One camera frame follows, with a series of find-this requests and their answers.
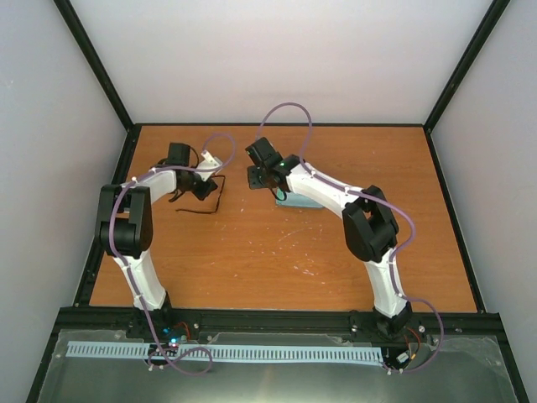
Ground purple cable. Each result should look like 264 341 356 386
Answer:
255 102 446 374
107 133 236 374

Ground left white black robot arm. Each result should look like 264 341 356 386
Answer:
95 143 223 338

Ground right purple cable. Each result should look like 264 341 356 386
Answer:
255 102 446 374

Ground right back frame post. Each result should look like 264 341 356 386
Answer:
423 0 510 135

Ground black sunglasses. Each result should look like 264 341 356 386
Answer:
169 175 227 215

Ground light blue cable duct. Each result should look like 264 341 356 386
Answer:
65 341 383 366

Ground grey green glasses case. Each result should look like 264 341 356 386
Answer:
276 190 323 209

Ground left back frame post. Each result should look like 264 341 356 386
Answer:
53 0 134 132

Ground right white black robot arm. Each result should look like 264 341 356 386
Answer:
245 137 412 338

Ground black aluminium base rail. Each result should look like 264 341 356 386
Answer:
54 306 504 348

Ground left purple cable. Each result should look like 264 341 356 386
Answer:
107 133 236 374

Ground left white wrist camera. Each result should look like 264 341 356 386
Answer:
196 149 223 181

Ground frame post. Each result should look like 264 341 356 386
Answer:
53 0 134 132
423 0 510 135

